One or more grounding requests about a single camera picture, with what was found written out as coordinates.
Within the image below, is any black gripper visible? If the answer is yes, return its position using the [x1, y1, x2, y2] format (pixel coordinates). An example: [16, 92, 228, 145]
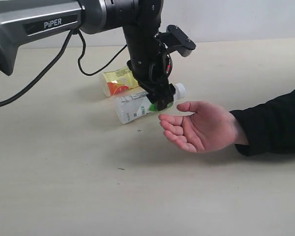
[126, 59, 175, 111]

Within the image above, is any white green yogurt drink bottle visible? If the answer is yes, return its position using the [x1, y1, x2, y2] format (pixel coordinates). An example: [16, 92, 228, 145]
[115, 83, 187, 124]

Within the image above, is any yellow juice bottle red cap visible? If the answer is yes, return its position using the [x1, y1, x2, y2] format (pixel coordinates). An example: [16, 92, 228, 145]
[100, 66, 139, 97]

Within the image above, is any black sleeved forearm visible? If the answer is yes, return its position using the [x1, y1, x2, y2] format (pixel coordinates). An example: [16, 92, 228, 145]
[231, 89, 295, 156]

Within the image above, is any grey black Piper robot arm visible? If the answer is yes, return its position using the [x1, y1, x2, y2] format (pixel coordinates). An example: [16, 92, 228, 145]
[0, 0, 175, 110]

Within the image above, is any open bare human hand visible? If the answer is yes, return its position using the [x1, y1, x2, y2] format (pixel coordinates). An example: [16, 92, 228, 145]
[158, 101, 249, 153]

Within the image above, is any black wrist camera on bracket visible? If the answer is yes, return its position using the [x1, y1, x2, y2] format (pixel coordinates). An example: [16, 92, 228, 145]
[159, 25, 196, 57]

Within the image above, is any black braided cable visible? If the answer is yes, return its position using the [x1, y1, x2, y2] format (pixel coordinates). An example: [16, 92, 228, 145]
[0, 29, 128, 110]

